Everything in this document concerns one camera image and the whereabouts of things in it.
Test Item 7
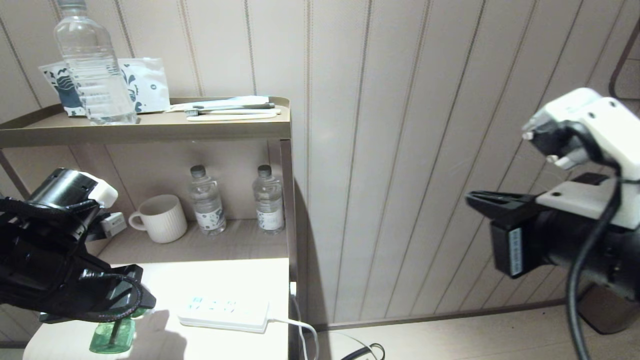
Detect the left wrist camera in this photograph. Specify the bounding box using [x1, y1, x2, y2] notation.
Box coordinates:
[84, 175, 127, 240]

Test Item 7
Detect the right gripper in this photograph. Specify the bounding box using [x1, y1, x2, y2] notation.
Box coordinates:
[466, 191, 608, 301]

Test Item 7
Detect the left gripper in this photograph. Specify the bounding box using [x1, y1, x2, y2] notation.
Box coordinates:
[15, 239, 157, 323]

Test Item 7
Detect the green mosquito repellent device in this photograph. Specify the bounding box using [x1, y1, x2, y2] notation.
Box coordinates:
[89, 307, 151, 355]

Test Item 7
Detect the white power cable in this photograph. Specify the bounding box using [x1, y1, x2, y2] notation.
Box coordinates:
[267, 316, 321, 360]

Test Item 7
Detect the white power strip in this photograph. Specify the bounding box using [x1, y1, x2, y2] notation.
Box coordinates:
[177, 295, 271, 334]

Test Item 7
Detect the white ribbed mug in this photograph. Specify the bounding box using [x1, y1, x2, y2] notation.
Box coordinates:
[128, 194, 189, 244]

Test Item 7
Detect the brown metal shelf unit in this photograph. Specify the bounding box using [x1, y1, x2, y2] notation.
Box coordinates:
[0, 96, 307, 360]

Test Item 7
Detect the black cable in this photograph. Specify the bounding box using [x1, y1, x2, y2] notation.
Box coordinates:
[566, 167, 625, 360]
[0, 197, 147, 322]
[340, 342, 386, 360]

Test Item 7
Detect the white blue printed packet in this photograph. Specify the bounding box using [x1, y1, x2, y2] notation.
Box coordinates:
[39, 57, 171, 117]

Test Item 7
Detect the large clear water bottle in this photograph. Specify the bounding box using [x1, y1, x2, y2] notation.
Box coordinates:
[53, 0, 139, 126]

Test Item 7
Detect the small water bottle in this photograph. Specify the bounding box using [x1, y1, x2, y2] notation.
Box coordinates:
[252, 164, 285, 235]
[188, 164, 227, 236]

